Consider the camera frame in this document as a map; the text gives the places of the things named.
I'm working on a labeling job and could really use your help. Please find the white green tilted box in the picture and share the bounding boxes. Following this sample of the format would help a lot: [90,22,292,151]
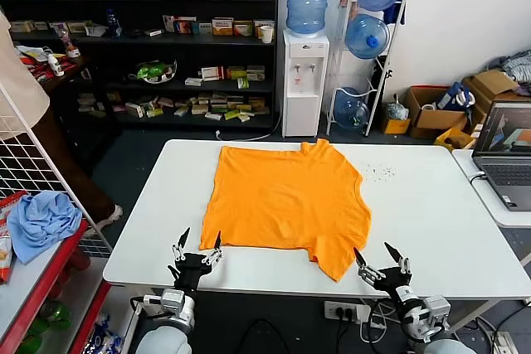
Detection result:
[125,101,146,119]

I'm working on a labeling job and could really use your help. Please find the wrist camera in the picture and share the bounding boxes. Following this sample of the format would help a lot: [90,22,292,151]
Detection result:
[143,289,186,314]
[421,294,452,328]

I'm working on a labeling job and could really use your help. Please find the black floor cable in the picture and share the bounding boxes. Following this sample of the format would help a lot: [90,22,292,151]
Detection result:
[239,318,291,354]

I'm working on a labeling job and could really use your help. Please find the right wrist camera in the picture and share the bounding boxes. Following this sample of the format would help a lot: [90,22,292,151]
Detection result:
[421,294,452,328]

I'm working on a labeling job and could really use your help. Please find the green plastic bottles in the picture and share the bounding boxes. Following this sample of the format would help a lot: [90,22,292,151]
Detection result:
[18,299,71,354]

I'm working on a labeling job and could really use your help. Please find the striped clothes pile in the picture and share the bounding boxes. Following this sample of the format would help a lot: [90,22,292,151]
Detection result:
[487,50,531,96]

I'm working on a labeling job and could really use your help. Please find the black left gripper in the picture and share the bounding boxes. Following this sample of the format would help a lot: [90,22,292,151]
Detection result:
[168,227,226,293]

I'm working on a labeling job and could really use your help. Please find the black shelf unit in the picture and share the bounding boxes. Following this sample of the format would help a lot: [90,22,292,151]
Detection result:
[0,0,280,131]

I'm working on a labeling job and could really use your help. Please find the white metal jug rack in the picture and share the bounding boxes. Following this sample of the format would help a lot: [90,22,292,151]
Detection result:
[326,0,408,138]

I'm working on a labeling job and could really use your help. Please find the large brown cardboard box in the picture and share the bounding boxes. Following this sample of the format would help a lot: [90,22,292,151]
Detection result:
[462,68,522,123]

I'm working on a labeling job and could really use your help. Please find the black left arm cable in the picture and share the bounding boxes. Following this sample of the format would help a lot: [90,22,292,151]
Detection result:
[129,294,163,320]

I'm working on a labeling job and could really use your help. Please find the blue white bag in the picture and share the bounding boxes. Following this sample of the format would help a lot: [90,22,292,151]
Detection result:
[435,81,476,113]

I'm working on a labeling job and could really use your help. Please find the white floor cable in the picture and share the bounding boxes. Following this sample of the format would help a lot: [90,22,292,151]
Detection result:
[214,111,283,142]

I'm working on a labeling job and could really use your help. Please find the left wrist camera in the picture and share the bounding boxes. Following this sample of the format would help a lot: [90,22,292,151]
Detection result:
[143,289,186,314]

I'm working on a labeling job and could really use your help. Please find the pink drink bottle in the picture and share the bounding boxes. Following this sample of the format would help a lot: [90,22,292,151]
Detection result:
[53,24,80,59]

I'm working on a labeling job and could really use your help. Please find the red round container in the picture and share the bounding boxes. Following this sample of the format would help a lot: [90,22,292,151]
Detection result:
[61,245,91,276]

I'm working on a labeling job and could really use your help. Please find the green white bowl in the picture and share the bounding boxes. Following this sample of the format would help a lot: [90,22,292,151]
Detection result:
[128,59,178,85]

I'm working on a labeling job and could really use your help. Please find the dark wooden side table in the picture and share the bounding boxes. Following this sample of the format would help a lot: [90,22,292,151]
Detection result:
[37,53,105,177]

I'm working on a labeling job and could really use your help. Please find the grey floor power strip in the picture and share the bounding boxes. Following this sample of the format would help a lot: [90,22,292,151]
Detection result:
[490,330,531,351]

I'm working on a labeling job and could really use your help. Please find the small yellow box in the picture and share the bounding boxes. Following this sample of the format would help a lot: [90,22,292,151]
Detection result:
[381,115,412,135]

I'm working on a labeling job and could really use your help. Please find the small white desk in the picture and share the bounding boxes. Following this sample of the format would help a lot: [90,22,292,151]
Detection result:
[451,148,531,229]

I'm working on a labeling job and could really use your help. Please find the open red-edged cardboard box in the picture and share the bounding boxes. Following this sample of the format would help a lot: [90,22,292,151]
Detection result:
[404,85,468,139]

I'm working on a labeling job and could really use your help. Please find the red blue medicine box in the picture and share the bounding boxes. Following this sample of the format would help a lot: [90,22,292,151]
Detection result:
[173,17,198,35]

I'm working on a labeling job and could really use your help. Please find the large white table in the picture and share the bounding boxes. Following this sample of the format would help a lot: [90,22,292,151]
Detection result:
[102,138,531,301]

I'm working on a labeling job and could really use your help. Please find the white medicine bottle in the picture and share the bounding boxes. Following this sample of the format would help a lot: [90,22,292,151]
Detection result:
[46,50,66,77]

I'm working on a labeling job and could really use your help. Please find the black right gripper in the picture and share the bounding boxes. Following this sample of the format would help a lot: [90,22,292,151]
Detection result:
[353,241,417,302]

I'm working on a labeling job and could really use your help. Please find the blue plastic bottle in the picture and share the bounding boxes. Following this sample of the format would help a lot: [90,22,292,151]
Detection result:
[105,8,124,38]

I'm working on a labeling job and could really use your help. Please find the light blue crumpled cloth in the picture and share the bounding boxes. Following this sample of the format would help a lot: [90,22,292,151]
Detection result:
[7,191,83,264]

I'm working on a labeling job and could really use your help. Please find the yellow plastic bin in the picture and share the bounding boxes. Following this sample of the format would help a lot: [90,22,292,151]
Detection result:
[434,127,476,150]

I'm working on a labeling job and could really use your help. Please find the white water dispenser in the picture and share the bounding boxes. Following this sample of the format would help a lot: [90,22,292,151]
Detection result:
[281,29,330,138]

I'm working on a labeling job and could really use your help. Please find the white power strip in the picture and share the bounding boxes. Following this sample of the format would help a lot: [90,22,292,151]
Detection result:
[324,300,372,322]

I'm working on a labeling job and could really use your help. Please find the red white shelf cart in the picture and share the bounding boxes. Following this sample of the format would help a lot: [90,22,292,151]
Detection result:
[0,219,113,354]

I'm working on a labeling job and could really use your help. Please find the grey open laptop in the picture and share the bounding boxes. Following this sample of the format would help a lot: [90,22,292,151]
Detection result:
[472,100,531,212]

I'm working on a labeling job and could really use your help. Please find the clear plastic bag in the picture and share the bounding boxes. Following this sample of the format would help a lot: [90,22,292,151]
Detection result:
[385,95,410,121]

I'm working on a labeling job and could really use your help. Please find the orange snack bag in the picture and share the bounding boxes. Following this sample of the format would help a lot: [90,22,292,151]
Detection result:
[0,221,17,284]

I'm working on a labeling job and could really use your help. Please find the orange t-shirt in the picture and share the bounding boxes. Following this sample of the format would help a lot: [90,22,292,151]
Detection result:
[198,138,372,284]

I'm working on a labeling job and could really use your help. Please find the blue white packet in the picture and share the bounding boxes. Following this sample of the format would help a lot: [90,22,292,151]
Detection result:
[85,313,124,354]

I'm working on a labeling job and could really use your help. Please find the dark blue hanging cloth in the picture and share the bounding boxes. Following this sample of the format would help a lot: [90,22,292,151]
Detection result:
[383,0,407,26]

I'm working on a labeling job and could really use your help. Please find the white wire grid panel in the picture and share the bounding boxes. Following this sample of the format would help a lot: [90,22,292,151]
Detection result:
[0,80,113,258]

